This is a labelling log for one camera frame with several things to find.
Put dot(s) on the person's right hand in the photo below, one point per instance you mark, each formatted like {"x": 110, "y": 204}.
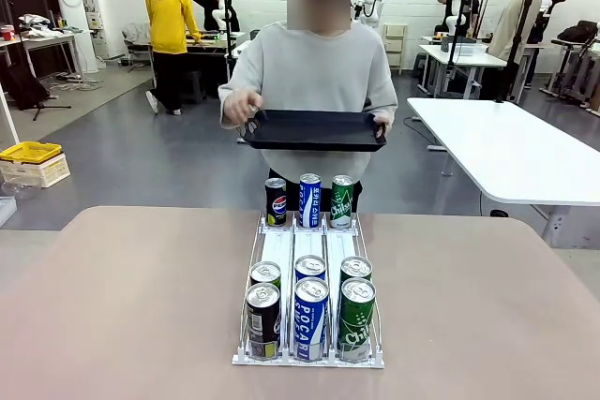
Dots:
{"x": 241, "y": 107}

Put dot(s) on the person's left hand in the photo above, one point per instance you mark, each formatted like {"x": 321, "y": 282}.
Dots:
{"x": 383, "y": 118}

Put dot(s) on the black serving tray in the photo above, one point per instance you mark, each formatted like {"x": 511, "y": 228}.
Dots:
{"x": 314, "y": 130}

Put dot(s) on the black Pepsi can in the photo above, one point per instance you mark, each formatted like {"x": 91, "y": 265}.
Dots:
{"x": 276, "y": 205}
{"x": 262, "y": 325}
{"x": 265, "y": 272}

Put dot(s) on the blue Pocari Sweat can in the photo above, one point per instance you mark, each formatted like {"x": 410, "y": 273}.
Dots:
{"x": 310, "y": 325}
{"x": 310, "y": 203}
{"x": 310, "y": 266}

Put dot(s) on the person's right forearm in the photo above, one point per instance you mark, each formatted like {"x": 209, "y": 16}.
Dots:
{"x": 225, "y": 91}

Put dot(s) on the person's left forearm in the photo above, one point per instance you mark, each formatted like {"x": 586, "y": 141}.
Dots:
{"x": 389, "y": 100}

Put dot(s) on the person in grey sweater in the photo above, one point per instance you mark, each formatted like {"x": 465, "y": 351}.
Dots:
{"x": 319, "y": 67}

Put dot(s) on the person in black jacket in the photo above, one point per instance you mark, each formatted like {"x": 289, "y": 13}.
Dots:
{"x": 206, "y": 6}

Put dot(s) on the person in yellow hoodie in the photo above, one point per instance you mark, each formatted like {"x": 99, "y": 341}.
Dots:
{"x": 169, "y": 6}

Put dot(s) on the person in black T-shirt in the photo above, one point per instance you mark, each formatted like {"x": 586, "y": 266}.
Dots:
{"x": 474, "y": 4}

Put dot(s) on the person in beige coat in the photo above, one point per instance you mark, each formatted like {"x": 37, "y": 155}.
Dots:
{"x": 513, "y": 25}

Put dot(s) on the white drawer cabinet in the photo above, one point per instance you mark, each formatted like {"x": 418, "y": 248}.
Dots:
{"x": 396, "y": 44}

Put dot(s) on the green Chilsung cider can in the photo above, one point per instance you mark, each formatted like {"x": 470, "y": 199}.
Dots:
{"x": 356, "y": 268}
{"x": 356, "y": 325}
{"x": 341, "y": 205}

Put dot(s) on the white background table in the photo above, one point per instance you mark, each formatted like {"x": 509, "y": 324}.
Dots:
{"x": 469, "y": 57}

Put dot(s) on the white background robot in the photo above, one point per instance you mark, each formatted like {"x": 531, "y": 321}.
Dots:
{"x": 370, "y": 6}
{"x": 454, "y": 20}

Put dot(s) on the large white table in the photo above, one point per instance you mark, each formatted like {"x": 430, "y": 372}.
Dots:
{"x": 515, "y": 152}

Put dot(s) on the black tripod pole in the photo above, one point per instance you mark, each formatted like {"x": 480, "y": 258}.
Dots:
{"x": 514, "y": 51}

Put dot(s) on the white table leg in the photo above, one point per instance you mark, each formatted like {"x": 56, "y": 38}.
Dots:
{"x": 558, "y": 226}

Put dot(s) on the cluttered white desk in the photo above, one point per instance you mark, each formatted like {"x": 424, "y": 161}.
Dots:
{"x": 47, "y": 39}

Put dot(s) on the white plastic crate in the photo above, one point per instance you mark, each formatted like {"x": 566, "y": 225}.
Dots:
{"x": 42, "y": 173}

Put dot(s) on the yellow plastic crate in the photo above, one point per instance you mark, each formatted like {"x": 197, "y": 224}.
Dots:
{"x": 30, "y": 152}

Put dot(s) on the black bag with stand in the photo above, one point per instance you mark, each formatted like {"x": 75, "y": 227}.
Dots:
{"x": 23, "y": 86}

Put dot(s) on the clear plastic bowl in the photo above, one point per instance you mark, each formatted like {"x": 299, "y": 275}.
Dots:
{"x": 19, "y": 189}

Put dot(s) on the red cup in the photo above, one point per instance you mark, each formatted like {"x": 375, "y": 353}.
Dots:
{"x": 7, "y": 34}

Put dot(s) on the white foam box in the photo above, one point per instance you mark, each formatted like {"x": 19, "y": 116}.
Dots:
{"x": 5, "y": 210}

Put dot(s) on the black camera stand pole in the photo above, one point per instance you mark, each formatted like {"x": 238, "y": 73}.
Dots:
{"x": 227, "y": 34}

